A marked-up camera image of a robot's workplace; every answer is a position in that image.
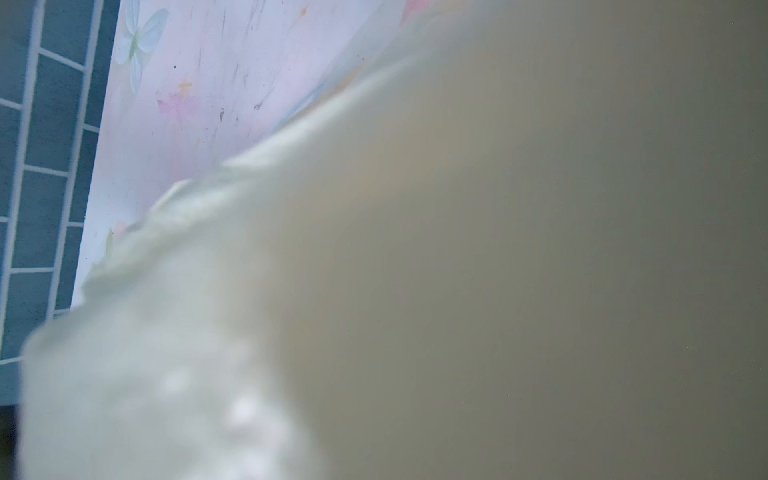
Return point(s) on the yellowish plastic fruit-print bag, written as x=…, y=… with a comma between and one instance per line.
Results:
x=529, y=241

